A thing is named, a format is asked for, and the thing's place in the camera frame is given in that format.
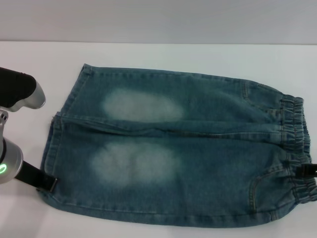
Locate blue denim shorts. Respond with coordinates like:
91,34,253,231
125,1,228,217
39,63,317,231

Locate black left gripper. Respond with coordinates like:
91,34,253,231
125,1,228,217
14,160,59,193

